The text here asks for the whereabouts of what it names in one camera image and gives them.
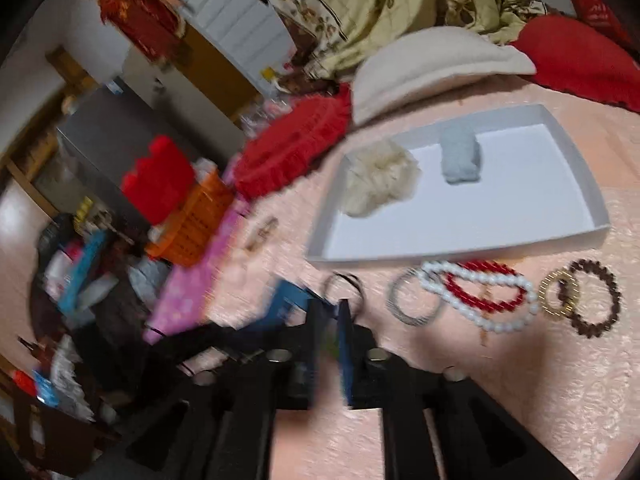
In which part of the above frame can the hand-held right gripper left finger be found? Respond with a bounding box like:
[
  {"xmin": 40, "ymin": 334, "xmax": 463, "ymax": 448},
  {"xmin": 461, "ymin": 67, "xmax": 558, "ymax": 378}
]
[{"xmin": 92, "ymin": 300, "xmax": 323, "ymax": 480}]

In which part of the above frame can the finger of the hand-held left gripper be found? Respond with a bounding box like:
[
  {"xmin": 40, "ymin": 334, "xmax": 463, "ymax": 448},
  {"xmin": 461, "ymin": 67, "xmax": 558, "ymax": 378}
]
[{"xmin": 150, "ymin": 280, "xmax": 333, "ymax": 361}]

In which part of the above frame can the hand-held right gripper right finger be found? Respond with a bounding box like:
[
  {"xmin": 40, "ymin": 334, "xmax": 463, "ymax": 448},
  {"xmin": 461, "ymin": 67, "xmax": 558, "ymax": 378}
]
[{"xmin": 339, "ymin": 299, "xmax": 576, "ymax": 480}]

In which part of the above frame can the silver bracelet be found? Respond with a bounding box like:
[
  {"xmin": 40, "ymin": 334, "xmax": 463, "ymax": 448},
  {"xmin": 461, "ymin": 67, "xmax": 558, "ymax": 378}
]
[{"xmin": 390, "ymin": 270, "xmax": 443, "ymax": 326}]

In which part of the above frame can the black hair tie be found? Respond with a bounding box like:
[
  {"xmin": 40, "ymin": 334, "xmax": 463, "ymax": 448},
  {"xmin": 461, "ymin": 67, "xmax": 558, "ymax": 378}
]
[{"xmin": 322, "ymin": 272, "xmax": 365, "ymax": 311}]

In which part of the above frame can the white bead bracelet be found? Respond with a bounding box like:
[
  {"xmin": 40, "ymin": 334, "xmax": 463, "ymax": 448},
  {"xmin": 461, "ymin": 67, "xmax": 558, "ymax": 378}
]
[{"xmin": 419, "ymin": 260, "xmax": 540, "ymax": 333}]

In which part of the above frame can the red bead bracelet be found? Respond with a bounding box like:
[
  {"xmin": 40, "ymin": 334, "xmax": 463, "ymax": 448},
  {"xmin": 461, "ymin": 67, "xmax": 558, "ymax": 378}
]
[{"xmin": 445, "ymin": 260, "xmax": 531, "ymax": 313}]

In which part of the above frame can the gold bracelet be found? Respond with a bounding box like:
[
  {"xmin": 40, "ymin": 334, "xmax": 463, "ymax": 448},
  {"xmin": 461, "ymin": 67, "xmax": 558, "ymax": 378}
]
[{"xmin": 539, "ymin": 270, "xmax": 581, "ymax": 317}]

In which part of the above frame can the white shallow tray box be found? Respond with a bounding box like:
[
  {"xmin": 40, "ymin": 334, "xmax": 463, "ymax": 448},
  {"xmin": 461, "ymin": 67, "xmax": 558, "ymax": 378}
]
[{"xmin": 306, "ymin": 104, "xmax": 612, "ymax": 267}]

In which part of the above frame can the dark bead bracelet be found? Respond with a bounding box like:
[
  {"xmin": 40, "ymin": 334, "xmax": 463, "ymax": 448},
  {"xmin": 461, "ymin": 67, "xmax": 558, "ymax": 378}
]
[{"xmin": 567, "ymin": 259, "xmax": 622, "ymax": 333}]

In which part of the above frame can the pink floral mattress pad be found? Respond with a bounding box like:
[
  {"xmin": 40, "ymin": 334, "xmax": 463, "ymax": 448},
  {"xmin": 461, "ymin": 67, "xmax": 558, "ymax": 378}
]
[{"xmin": 142, "ymin": 200, "xmax": 251, "ymax": 343}]

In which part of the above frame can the orange plastic basket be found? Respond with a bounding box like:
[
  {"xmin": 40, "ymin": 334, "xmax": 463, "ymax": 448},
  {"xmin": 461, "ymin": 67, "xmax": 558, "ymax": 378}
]
[{"xmin": 145, "ymin": 170, "xmax": 236, "ymax": 267}]

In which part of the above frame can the cream fluffy scrunchie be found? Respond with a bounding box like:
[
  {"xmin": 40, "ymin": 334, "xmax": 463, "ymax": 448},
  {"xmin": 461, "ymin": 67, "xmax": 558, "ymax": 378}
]
[{"xmin": 342, "ymin": 140, "xmax": 421, "ymax": 218}]

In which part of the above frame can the pink bedspread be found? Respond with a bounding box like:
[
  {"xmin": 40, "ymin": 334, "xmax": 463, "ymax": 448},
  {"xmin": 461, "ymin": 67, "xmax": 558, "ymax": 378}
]
[{"xmin": 200, "ymin": 75, "xmax": 640, "ymax": 480}]

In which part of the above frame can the red round fringed cushion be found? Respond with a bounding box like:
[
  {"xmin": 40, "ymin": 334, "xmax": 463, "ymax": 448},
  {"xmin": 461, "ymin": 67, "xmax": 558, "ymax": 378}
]
[{"xmin": 232, "ymin": 87, "xmax": 353, "ymax": 198}]

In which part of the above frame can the red paper bag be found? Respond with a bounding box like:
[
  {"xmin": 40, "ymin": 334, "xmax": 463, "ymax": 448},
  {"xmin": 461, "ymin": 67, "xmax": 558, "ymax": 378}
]
[{"xmin": 121, "ymin": 135, "xmax": 197, "ymax": 226}]

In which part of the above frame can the grey refrigerator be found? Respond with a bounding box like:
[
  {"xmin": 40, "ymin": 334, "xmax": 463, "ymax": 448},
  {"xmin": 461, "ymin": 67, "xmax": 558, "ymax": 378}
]
[{"xmin": 55, "ymin": 82, "xmax": 166, "ymax": 221}]

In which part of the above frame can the white pillow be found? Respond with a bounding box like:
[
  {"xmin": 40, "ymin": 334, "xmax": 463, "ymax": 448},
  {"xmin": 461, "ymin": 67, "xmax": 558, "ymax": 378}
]
[{"xmin": 350, "ymin": 27, "xmax": 537, "ymax": 126}]

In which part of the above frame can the floral beige blanket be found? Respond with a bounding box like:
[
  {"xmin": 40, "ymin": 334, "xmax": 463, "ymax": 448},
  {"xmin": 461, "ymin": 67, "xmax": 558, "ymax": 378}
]
[{"xmin": 230, "ymin": 0, "xmax": 551, "ymax": 78}]

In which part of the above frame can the red fringed hanging cloth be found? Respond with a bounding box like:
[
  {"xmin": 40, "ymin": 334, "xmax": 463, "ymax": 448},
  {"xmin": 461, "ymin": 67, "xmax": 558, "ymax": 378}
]
[{"xmin": 95, "ymin": 0, "xmax": 193, "ymax": 61}]

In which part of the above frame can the red pillow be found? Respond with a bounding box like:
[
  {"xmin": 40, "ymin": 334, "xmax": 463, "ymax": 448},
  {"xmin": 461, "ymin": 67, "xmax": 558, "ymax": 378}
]
[{"xmin": 510, "ymin": 15, "xmax": 640, "ymax": 111}]

